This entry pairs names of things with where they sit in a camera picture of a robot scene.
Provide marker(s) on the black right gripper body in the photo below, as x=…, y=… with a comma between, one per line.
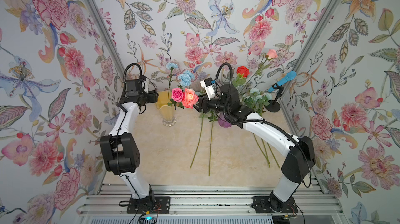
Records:
x=203, y=104

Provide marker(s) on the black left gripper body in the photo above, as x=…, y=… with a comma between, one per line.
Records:
x=151, y=97

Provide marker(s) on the purple blue glass vase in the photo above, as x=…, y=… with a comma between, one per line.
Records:
x=223, y=122

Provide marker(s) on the small red rose stem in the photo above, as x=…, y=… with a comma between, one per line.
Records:
x=242, y=74

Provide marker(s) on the coral red rose stem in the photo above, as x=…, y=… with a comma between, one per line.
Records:
x=190, y=98

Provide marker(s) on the yellow fluted glass vase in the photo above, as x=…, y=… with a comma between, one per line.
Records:
x=167, y=112

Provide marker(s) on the magenta pink rose stem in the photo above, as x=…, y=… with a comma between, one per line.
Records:
x=176, y=98

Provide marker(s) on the blue carnation stem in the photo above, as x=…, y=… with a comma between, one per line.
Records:
x=184, y=77

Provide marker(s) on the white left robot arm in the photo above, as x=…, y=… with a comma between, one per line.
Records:
x=120, y=152

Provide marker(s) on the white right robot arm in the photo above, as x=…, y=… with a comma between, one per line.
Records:
x=298, y=152

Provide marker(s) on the blue microphone on black stand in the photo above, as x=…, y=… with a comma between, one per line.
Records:
x=274, y=106

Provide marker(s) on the light pink rose stem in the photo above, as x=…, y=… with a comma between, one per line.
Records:
x=266, y=59

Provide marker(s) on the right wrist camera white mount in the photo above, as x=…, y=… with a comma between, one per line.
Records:
x=209, y=86

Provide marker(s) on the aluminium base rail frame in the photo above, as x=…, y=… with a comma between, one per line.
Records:
x=210, y=205

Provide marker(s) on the aluminium corner frame post left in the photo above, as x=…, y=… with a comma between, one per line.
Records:
x=106, y=37

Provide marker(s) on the aluminium corner frame post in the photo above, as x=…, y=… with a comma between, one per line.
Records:
x=106, y=37
x=301, y=71

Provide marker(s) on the aluminium corner frame post right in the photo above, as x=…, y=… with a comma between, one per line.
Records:
x=301, y=71

